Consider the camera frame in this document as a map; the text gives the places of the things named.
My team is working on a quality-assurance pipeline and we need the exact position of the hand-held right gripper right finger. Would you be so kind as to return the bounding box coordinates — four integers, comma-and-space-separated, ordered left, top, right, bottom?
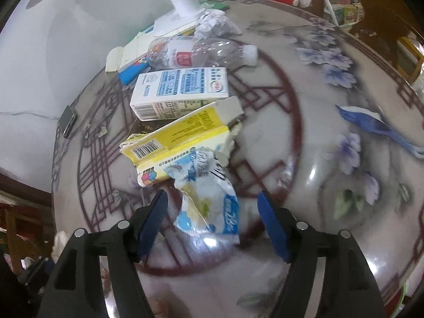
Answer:
257, 191, 388, 318

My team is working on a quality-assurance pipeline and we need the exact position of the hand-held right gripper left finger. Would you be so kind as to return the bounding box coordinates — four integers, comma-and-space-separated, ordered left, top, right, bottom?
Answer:
36, 189, 169, 318

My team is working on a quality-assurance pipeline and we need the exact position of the blue white wrapper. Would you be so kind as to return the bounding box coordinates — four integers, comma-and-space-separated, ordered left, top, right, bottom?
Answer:
164, 146, 240, 245

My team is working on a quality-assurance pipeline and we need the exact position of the clear plastic bottle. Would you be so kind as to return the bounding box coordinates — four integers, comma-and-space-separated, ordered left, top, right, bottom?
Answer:
147, 37, 258, 71

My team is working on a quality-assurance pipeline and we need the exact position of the paper ball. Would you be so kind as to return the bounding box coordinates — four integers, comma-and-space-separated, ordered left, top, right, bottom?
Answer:
194, 10, 242, 38

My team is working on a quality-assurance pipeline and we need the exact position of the yellow carton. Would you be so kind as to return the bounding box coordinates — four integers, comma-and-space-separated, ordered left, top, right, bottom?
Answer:
119, 96, 245, 189

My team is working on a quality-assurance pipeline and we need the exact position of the dark smartphone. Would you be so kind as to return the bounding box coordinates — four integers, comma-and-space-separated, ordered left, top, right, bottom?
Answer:
58, 105, 78, 139

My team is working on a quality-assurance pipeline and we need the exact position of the white blue milk carton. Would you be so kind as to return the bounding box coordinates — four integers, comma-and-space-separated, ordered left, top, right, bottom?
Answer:
129, 67, 230, 121

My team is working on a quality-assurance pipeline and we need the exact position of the blue plastic fork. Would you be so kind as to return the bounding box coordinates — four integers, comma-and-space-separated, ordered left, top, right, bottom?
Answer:
335, 105, 424, 157

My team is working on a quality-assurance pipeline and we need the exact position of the blue book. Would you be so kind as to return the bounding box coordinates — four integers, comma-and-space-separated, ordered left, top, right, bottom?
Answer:
118, 61, 148, 86

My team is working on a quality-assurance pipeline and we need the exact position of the white folded cardboard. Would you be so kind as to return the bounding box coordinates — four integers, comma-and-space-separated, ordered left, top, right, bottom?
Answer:
105, 23, 199, 73

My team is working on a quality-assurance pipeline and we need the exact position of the white desk lamp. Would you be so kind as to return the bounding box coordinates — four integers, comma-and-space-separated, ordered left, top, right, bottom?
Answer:
154, 0, 213, 37

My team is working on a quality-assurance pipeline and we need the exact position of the yellow wooden bench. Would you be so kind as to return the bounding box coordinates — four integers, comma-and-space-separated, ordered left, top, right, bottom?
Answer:
396, 36, 424, 80

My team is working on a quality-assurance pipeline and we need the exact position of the green book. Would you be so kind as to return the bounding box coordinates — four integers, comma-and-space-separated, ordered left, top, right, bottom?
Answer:
200, 0, 231, 10

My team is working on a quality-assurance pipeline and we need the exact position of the brown wooden chair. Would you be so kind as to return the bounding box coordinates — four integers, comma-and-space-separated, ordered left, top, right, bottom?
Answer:
313, 0, 424, 83

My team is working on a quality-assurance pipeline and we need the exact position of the thin wall cable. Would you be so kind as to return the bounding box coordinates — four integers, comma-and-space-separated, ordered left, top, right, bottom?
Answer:
0, 111, 63, 120

